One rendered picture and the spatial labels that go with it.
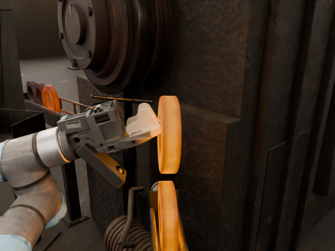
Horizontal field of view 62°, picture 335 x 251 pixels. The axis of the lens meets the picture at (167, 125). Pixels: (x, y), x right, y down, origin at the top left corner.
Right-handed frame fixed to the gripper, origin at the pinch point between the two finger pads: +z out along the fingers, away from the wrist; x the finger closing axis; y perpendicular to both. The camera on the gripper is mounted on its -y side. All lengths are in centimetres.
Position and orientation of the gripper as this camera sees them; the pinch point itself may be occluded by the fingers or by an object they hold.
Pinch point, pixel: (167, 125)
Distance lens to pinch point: 56.0
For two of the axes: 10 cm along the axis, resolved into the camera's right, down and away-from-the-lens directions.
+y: -2.5, -9.0, -3.5
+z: 9.6, -2.7, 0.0
